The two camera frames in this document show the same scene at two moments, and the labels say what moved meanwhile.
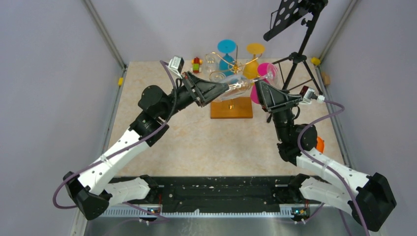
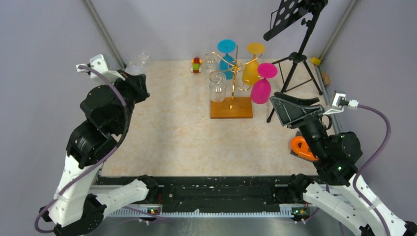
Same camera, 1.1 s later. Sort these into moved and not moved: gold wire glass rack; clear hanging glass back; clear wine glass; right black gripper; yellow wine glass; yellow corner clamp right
Moved: right black gripper; clear wine glass
Not moved: clear hanging glass back; yellow wine glass; yellow corner clamp right; gold wire glass rack
